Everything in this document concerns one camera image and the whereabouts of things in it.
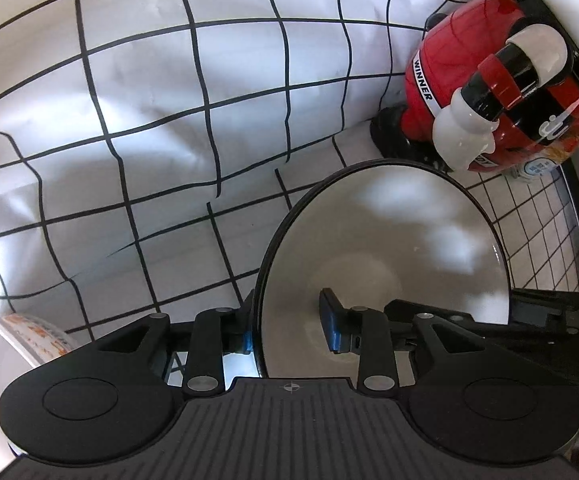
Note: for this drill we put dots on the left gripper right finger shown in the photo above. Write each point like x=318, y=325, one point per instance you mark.
x=372, y=335

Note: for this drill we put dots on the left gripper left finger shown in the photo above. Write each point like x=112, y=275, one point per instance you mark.
x=213, y=334

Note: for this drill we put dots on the blue bowl black rim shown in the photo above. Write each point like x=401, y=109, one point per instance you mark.
x=373, y=232

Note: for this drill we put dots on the white grid tablecloth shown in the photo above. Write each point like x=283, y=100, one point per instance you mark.
x=150, y=148

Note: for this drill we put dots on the Calbee cereal bag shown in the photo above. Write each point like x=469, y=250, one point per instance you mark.
x=558, y=140

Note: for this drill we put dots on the red white robot toy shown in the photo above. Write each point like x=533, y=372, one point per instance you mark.
x=472, y=98

